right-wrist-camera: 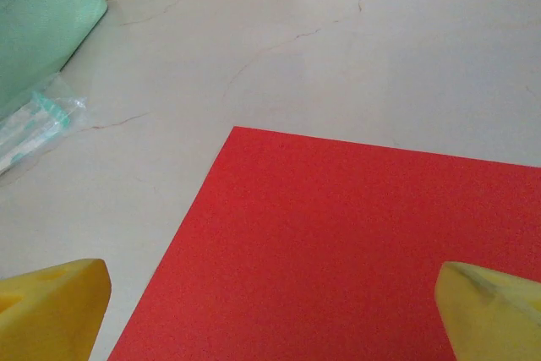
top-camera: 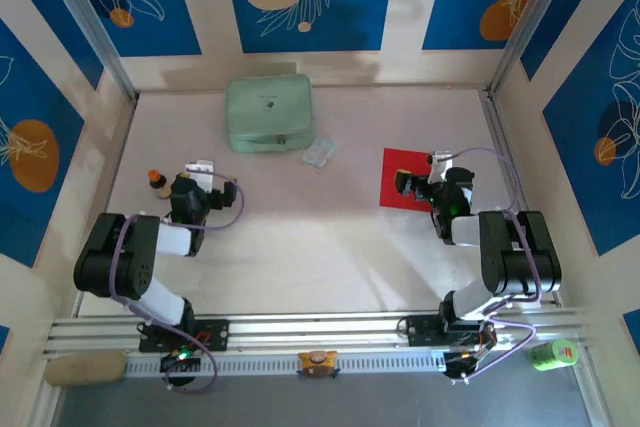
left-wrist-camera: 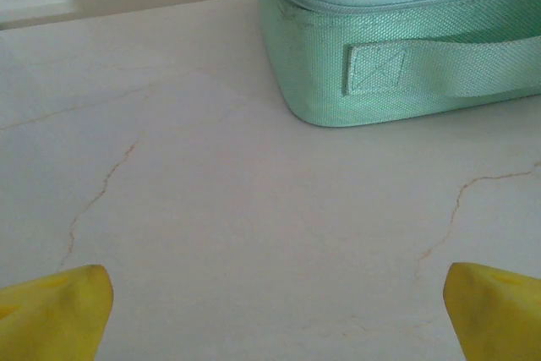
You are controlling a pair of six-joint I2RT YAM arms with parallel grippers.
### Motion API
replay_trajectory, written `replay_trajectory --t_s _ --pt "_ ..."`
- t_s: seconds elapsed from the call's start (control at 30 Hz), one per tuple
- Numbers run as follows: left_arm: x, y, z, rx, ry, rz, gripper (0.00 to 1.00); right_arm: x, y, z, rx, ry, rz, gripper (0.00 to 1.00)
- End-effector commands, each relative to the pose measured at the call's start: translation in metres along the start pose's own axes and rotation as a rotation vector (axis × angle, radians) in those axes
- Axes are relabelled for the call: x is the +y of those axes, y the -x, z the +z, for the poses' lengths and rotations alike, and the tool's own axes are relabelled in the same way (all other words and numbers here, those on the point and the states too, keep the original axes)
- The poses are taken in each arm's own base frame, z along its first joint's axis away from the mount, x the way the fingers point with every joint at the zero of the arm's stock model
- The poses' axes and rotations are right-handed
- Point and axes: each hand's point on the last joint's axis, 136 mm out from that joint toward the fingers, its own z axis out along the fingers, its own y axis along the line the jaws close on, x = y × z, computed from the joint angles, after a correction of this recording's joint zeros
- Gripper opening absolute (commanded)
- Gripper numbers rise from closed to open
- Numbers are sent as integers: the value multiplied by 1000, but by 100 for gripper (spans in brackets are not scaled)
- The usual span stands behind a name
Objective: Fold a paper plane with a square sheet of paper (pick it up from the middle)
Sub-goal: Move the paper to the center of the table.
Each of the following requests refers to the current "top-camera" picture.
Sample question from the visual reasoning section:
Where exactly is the red paper sheet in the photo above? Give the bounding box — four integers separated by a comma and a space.
378, 147, 437, 212

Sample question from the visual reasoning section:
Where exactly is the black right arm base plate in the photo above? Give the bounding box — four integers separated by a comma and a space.
399, 315, 496, 348

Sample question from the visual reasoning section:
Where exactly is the yellow orange clamp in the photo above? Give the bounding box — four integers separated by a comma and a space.
297, 349, 341, 379

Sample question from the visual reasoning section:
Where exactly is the aluminium corner post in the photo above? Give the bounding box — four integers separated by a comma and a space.
37, 0, 140, 101
487, 0, 584, 98

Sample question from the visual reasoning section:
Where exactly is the aluminium side rail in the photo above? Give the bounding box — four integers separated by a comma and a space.
479, 89, 564, 308
72, 94, 140, 318

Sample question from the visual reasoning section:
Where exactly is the beige foam block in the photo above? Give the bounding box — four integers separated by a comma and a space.
43, 351, 127, 388

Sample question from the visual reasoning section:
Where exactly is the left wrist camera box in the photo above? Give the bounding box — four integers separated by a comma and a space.
183, 159, 217, 184

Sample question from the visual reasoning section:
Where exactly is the slotted grey cable duct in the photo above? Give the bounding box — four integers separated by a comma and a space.
122, 350, 449, 379

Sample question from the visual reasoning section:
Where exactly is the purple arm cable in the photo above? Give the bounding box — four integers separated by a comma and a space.
434, 147, 544, 383
108, 171, 246, 394

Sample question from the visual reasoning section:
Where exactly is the mint green zip pouch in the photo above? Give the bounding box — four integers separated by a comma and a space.
224, 73, 318, 153

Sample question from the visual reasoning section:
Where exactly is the clear plastic packet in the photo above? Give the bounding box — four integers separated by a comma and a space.
301, 135, 337, 171

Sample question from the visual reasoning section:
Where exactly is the green cup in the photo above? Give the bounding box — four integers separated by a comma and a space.
528, 338, 579, 372

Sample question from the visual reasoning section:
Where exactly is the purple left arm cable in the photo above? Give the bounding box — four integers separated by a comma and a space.
108, 171, 246, 394

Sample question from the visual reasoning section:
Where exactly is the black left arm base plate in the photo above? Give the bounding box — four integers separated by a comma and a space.
138, 317, 231, 353

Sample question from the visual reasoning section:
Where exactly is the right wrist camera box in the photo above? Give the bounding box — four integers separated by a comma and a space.
428, 149, 454, 183

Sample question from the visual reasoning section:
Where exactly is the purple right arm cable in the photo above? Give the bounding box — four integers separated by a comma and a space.
434, 147, 544, 383

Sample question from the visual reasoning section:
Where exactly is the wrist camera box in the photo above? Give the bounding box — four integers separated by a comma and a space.
428, 149, 454, 183
183, 159, 217, 184

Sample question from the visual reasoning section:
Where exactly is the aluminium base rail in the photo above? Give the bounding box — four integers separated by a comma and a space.
42, 307, 596, 363

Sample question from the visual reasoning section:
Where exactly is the small brown bottle orange cap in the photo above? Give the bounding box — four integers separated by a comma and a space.
147, 170, 174, 201

